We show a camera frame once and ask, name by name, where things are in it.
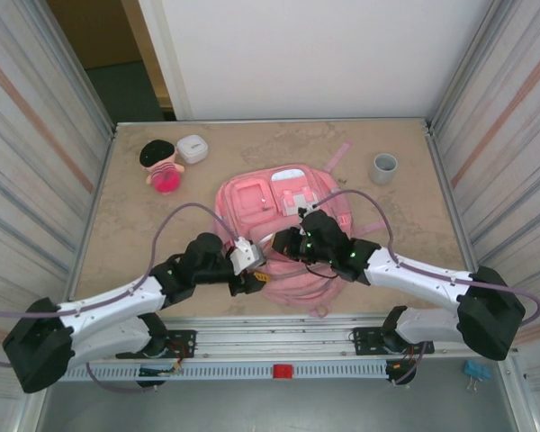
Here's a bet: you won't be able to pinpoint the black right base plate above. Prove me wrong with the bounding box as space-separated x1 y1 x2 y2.
351 324 436 356

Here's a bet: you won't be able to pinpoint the thin black cable loop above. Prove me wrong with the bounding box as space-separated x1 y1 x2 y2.
304 264 339 279

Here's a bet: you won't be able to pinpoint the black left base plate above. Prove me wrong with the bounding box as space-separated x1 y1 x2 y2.
114 329 198 360

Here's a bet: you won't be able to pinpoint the white slotted cable duct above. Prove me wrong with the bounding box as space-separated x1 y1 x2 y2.
62 362 391 383

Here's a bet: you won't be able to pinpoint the thin red black wires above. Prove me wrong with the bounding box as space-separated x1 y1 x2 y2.
137 339 194 379
384 344 419 383

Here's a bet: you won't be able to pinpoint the pink backpack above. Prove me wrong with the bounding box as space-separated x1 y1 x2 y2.
213 140 383 319

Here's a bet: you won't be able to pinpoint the grey cup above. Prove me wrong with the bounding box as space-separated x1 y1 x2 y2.
371 153 400 185

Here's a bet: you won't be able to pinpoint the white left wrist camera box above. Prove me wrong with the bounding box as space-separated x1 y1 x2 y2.
231 237 266 275

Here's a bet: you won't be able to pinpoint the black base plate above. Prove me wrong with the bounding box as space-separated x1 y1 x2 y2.
114 329 198 360
351 324 436 356

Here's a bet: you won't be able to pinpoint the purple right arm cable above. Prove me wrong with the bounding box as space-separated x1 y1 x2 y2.
312 189 540 388

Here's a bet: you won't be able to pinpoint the blue binder clip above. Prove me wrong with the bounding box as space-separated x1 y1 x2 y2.
463 359 491 393

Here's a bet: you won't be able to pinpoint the aluminium mounting rail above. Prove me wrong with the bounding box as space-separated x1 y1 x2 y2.
29 314 521 361

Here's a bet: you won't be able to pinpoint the white square case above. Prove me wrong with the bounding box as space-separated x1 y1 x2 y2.
175 133 210 164

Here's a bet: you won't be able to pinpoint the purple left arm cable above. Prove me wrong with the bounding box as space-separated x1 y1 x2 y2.
0 202 244 393

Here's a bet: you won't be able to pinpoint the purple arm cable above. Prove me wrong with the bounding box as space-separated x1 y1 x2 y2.
312 189 540 388
0 202 244 393

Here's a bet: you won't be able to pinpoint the plush doll black hair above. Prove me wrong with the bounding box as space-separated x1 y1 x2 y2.
139 139 185 195

